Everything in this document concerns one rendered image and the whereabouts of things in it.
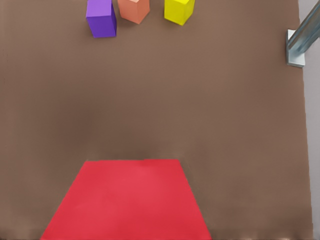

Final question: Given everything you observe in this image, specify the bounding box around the purple wooden cube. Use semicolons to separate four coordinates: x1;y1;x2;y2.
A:
85;0;118;39

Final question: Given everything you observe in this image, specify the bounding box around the silver frame post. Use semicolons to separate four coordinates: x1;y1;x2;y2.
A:
285;1;320;68

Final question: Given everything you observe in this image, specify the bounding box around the orange wooden cube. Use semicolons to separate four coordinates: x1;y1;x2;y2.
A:
117;0;151;25

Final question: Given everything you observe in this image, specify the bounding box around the red wooden cube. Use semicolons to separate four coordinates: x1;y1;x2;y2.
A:
39;158;213;240

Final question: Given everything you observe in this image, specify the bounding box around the yellow wooden cube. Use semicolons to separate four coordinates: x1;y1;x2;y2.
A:
163;0;196;26

